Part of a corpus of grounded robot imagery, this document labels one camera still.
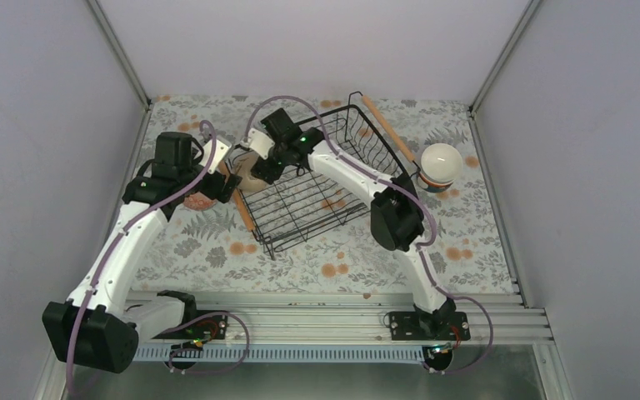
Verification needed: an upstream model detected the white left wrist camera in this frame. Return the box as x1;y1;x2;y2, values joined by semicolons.
200;139;233;174

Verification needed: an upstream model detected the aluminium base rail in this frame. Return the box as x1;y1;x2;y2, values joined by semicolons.
32;292;575;400

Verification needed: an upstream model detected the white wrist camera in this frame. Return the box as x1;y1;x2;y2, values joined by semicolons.
200;139;233;174
240;127;275;159

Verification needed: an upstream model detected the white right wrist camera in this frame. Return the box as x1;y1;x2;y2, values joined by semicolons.
240;127;275;159

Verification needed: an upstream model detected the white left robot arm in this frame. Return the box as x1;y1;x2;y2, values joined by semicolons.
42;132;234;373

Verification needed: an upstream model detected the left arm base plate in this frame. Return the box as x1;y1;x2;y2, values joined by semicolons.
154;310;229;341

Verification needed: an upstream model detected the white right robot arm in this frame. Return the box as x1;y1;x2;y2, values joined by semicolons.
242;108;455;339

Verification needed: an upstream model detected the aluminium frame post left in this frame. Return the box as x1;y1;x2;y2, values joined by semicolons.
85;0;151;109

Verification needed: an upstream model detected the orange bowl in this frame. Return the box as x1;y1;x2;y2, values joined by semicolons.
417;171;457;183

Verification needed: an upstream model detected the beige bowl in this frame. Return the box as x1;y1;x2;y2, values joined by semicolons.
232;152;268;193

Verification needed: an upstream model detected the black wire dish rack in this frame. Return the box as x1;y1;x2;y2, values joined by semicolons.
241;95;429;253

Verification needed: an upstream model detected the aluminium frame post right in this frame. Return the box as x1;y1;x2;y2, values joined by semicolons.
468;0;543;118

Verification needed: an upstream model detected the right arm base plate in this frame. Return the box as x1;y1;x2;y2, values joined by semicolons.
382;311;472;341

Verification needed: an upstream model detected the aluminium frame post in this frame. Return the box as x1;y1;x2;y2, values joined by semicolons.
468;0;543;118
85;0;151;109

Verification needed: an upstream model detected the teal and white bowl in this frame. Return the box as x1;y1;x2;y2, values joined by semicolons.
416;176;453;193

